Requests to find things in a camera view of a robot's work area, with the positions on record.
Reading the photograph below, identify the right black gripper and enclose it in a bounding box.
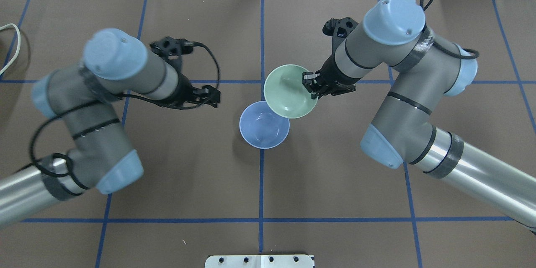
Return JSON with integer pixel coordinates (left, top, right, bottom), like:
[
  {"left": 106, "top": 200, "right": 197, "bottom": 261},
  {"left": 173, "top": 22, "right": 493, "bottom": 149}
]
[{"left": 302, "top": 54, "right": 356, "bottom": 99}]

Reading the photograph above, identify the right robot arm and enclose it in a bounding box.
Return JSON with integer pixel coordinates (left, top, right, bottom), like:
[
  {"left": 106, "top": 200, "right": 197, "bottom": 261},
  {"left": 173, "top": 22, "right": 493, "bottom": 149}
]
[{"left": 302, "top": 0, "right": 536, "bottom": 232}]

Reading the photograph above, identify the green bowl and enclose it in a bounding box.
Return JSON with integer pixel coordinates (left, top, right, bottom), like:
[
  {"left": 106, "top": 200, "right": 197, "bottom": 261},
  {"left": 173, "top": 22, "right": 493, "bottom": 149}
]
[{"left": 263, "top": 64, "right": 318, "bottom": 119}]

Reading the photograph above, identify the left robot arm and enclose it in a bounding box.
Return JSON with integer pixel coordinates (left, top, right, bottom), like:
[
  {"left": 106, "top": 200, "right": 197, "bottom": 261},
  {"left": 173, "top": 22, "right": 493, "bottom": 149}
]
[{"left": 0, "top": 28, "right": 221, "bottom": 228}]

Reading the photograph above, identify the white toaster power cord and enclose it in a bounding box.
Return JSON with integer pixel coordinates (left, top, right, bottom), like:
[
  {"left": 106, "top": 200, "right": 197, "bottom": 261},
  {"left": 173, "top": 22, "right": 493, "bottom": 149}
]
[{"left": 0, "top": 23, "right": 21, "bottom": 76}]

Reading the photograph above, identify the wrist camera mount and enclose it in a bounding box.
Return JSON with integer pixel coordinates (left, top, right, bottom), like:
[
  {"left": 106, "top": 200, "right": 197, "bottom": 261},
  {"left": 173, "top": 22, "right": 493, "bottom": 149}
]
[
  {"left": 322, "top": 17, "right": 359, "bottom": 49},
  {"left": 149, "top": 36, "right": 196, "bottom": 73}
]

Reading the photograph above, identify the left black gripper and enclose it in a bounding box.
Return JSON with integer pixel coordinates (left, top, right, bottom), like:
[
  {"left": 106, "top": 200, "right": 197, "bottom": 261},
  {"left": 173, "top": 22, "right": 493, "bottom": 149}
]
[{"left": 169, "top": 74, "right": 222, "bottom": 109}]

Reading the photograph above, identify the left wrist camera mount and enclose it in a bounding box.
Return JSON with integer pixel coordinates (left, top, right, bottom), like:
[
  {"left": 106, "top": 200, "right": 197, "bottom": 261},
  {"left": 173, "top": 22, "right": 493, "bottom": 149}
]
[{"left": 149, "top": 36, "right": 196, "bottom": 73}]

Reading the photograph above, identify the blue bowl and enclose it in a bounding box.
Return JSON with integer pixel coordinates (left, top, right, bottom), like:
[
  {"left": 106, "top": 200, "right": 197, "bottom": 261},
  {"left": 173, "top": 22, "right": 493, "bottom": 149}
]
[{"left": 239, "top": 101, "right": 290, "bottom": 149}]

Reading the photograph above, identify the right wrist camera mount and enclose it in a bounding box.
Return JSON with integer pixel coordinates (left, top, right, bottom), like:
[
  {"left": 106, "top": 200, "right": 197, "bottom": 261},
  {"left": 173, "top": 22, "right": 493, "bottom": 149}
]
[{"left": 322, "top": 17, "right": 359, "bottom": 49}]

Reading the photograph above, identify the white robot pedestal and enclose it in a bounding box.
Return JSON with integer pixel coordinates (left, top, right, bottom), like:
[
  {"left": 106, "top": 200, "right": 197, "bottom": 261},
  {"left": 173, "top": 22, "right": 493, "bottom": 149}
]
[{"left": 204, "top": 254, "right": 316, "bottom": 268}]

